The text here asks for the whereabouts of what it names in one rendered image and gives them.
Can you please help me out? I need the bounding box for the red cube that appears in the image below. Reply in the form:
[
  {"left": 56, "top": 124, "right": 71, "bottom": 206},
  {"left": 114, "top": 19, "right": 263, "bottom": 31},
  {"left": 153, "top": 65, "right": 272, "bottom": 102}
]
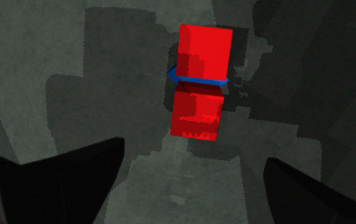
[
  {"left": 176, "top": 24, "right": 233, "bottom": 81},
  {"left": 170, "top": 80, "right": 224, "bottom": 141}
]

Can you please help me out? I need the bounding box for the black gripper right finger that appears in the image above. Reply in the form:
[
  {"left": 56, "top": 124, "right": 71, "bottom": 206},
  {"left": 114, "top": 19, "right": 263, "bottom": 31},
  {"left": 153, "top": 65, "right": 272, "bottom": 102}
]
[{"left": 263, "top": 157, "right": 356, "bottom": 224}]

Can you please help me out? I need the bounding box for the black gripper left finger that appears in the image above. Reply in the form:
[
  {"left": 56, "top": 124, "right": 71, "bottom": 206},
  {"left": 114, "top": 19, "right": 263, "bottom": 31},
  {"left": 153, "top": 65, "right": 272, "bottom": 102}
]
[{"left": 0, "top": 137, "right": 125, "bottom": 224}]

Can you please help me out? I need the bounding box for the blue cube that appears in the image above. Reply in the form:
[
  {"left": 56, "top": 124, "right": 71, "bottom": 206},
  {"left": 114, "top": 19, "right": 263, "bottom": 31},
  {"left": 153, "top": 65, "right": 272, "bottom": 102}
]
[{"left": 167, "top": 63, "right": 228, "bottom": 87}]

